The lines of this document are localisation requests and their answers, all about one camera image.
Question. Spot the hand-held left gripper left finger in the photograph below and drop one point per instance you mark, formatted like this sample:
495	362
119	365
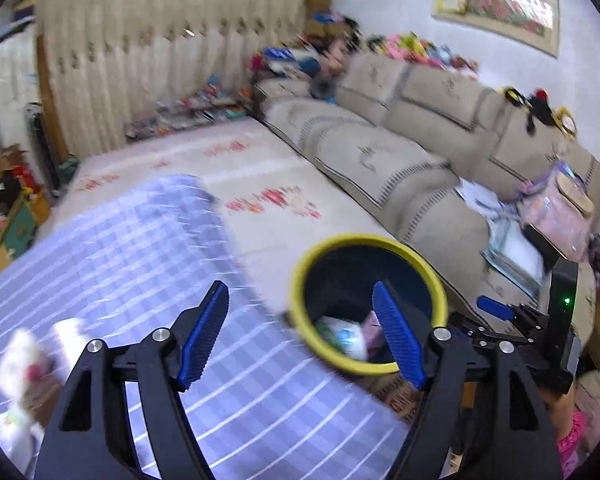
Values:
202	335

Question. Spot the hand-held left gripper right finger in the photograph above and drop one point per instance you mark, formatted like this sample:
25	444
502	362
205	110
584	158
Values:
395	335

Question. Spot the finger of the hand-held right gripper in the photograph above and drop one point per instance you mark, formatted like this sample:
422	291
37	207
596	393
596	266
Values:
495	307

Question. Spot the pink box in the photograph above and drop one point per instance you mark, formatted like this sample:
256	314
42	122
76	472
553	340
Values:
372	325

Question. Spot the white carton box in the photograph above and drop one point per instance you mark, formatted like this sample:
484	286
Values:
342	335

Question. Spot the black bin with yellow rim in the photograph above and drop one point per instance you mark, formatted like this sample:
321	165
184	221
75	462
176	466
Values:
350	270

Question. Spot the person's right forearm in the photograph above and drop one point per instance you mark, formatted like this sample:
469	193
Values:
560	407

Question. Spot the clear plastic packet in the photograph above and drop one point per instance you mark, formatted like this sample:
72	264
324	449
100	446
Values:
520	255

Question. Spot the patterned rug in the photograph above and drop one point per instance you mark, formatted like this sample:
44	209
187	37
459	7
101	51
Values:
395	395

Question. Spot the blue checked tablecloth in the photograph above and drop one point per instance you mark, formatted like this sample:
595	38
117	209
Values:
130	260

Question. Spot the loose white papers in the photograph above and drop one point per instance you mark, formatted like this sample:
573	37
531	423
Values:
480	200

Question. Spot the person's pink clothing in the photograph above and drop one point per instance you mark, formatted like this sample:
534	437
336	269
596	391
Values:
572	440

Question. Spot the pink plastic bag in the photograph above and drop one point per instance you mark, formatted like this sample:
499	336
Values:
555	210

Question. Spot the beige sofa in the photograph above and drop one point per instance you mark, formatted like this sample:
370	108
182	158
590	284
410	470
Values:
380	160

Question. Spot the black and yellow plush toy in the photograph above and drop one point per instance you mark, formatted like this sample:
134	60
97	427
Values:
540	107

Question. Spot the cluttered glass coffee table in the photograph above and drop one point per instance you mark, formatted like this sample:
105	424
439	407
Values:
195	110

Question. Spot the black tower fan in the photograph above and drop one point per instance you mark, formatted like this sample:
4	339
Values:
42	145

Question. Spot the open cardboard boxes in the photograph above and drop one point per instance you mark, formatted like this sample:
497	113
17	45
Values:
2	162

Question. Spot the cream patterned curtain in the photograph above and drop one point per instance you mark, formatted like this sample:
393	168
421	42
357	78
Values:
155	50

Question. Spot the pile of toys and bags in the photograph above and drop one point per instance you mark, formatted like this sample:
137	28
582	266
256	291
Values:
300	60

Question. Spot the framed picture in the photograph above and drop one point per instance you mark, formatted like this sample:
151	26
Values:
500	0

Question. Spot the white standing air conditioner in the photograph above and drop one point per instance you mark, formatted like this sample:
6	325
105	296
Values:
15	75

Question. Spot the stacked cardboard boxes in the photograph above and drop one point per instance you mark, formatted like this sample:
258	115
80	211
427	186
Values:
319	5

